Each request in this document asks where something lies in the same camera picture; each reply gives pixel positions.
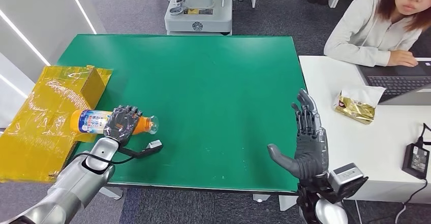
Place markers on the yellow taped cardboard box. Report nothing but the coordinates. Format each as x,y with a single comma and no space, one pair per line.
37,138

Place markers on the orange bottle with clear cap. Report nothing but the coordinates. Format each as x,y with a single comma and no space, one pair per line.
87,121

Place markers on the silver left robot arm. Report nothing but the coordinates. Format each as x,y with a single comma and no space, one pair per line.
77,182

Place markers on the grey laptop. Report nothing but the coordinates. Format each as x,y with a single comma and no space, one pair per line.
397,81

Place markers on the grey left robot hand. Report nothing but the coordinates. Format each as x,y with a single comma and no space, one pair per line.
121,125

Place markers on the white grey robot base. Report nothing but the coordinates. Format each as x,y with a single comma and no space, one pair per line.
198,19

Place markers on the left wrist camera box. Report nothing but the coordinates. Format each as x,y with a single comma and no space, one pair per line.
153,147

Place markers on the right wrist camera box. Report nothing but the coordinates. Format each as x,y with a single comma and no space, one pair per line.
346,178

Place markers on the person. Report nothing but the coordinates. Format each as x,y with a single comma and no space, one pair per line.
360,30

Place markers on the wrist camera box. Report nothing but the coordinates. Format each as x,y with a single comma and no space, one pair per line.
153,147
346,178

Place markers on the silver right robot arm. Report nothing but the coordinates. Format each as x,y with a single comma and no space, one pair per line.
328,214

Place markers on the person's hand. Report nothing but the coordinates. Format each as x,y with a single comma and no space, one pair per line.
402,58

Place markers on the black power adapter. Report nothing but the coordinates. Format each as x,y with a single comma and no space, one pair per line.
416,160

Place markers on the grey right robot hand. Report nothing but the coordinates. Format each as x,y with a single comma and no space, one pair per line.
309,151

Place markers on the grey table foot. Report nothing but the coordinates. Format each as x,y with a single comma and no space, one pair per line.
261,198
287,203

